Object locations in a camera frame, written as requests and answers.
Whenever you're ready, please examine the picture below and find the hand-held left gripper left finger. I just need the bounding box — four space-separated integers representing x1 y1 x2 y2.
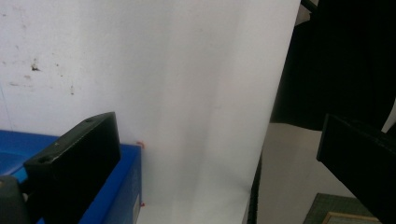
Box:
22 111 122 224

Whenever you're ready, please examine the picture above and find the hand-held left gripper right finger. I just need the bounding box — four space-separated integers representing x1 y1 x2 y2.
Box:
316 113 396 224

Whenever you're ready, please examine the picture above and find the grey floor mat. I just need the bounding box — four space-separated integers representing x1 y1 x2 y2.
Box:
302 192 384 224

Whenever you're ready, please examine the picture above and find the light wooden strip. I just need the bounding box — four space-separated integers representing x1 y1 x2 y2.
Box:
321 211 383 224

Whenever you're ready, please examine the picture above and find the blue cardboard box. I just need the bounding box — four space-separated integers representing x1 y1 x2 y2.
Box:
0 130 143 224

